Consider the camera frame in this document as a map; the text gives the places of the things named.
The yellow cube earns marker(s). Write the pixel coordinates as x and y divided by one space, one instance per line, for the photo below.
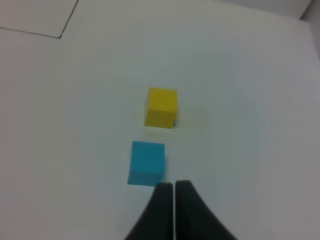
161 108

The blue cube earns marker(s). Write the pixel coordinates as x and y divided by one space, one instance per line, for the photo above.
147 163

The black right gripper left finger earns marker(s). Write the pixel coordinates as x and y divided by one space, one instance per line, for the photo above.
156 221

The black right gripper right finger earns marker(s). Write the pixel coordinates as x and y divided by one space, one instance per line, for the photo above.
193 219

